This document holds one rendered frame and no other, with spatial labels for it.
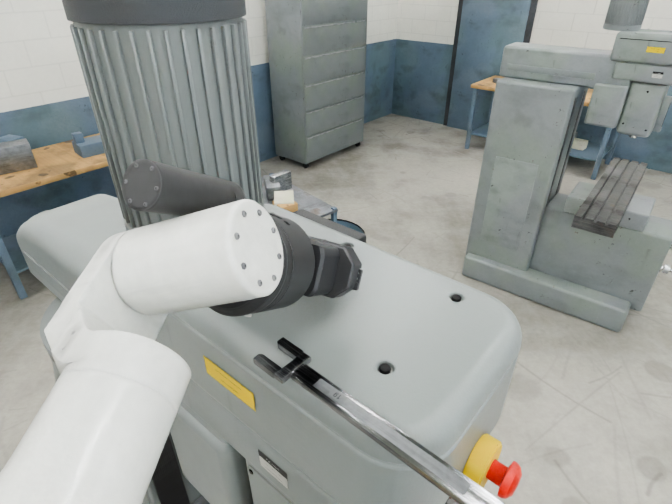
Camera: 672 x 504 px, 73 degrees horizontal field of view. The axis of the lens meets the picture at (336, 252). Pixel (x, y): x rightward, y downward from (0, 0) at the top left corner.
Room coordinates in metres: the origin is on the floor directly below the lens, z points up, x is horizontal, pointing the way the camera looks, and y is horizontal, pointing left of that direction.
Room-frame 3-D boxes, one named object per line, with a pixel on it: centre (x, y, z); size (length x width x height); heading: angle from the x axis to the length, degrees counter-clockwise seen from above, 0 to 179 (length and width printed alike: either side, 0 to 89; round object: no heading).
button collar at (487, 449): (0.30, -0.16, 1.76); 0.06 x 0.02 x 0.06; 140
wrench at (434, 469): (0.25, -0.02, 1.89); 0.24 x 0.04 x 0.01; 48
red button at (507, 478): (0.28, -0.18, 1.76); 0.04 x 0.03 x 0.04; 140
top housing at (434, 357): (0.46, 0.03, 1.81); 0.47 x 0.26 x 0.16; 50
